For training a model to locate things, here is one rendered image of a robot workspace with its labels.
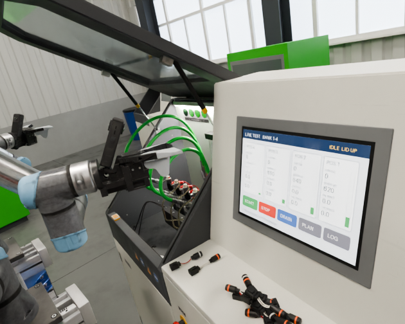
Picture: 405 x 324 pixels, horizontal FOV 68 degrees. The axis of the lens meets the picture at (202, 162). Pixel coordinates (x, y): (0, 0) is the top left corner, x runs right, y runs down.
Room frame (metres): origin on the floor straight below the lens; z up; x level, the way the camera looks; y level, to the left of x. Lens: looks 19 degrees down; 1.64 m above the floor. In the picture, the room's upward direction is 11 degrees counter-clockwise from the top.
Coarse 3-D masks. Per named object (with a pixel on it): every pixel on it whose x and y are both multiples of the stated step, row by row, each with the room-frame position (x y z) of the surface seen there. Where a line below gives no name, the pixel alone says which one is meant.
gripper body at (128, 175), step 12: (120, 156) 0.66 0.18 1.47; (96, 168) 0.63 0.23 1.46; (108, 168) 0.65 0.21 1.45; (120, 168) 0.65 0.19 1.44; (132, 168) 0.64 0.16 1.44; (144, 168) 0.65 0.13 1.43; (96, 180) 0.62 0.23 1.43; (108, 180) 0.65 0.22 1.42; (120, 180) 0.65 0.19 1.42; (132, 180) 0.64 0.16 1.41; (144, 180) 0.64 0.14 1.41; (108, 192) 0.65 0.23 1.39
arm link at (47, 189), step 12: (60, 168) 0.63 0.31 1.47; (24, 180) 0.61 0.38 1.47; (36, 180) 0.60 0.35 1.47; (48, 180) 0.61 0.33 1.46; (60, 180) 0.61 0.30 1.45; (24, 192) 0.59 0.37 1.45; (36, 192) 0.59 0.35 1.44; (48, 192) 0.60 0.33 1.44; (60, 192) 0.60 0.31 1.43; (72, 192) 0.61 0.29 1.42; (24, 204) 0.60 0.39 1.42; (36, 204) 0.60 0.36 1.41; (48, 204) 0.60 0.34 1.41; (60, 204) 0.60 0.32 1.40
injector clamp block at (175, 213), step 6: (168, 210) 1.31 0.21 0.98; (174, 210) 1.30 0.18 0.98; (180, 210) 1.32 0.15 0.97; (186, 210) 1.28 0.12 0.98; (168, 216) 1.29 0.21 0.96; (174, 216) 1.24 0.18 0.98; (180, 216) 1.23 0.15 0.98; (168, 222) 1.31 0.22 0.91; (174, 222) 1.25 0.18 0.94; (180, 222) 1.19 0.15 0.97; (174, 228) 1.26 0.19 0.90
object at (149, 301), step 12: (120, 252) 1.44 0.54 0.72; (132, 264) 1.26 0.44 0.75; (132, 276) 1.34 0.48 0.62; (144, 276) 1.13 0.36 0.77; (132, 288) 1.43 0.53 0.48; (144, 288) 1.19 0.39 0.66; (144, 300) 1.26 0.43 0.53; (156, 300) 1.05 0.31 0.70; (144, 312) 1.34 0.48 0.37; (156, 312) 1.11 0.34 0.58; (168, 312) 0.94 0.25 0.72
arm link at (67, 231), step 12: (72, 204) 0.62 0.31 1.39; (48, 216) 0.60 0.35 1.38; (60, 216) 0.60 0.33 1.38; (72, 216) 0.61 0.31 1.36; (84, 216) 0.69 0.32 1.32; (48, 228) 0.60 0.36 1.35; (60, 228) 0.60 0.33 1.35; (72, 228) 0.61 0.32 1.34; (84, 228) 0.64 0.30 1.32; (60, 240) 0.60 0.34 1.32; (72, 240) 0.60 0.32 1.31; (84, 240) 0.62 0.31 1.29; (60, 252) 0.60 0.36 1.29
